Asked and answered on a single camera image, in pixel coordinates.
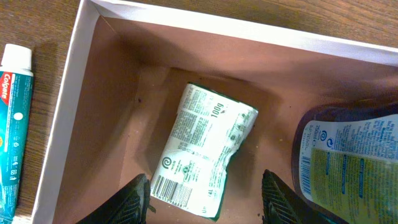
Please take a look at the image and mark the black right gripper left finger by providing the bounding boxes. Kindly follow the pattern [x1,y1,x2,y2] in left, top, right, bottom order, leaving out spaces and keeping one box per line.
[78,174,155,224]

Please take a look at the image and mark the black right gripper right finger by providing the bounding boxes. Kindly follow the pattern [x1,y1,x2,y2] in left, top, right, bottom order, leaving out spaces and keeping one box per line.
[262,169,330,224]

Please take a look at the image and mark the clear soap pump bottle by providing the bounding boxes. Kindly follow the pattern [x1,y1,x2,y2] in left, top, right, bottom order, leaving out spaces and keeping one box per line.
[292,103,397,223]

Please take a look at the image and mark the green white soap packet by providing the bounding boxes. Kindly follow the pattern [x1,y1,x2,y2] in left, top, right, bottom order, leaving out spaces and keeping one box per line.
[150,83,258,221]

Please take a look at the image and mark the pink cardboard box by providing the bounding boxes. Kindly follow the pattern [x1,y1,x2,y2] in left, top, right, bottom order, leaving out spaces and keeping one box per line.
[32,1,397,223]

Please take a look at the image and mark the green Colgate toothpaste tube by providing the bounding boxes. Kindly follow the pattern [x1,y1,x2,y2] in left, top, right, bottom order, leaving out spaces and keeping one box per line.
[1,44,34,223]

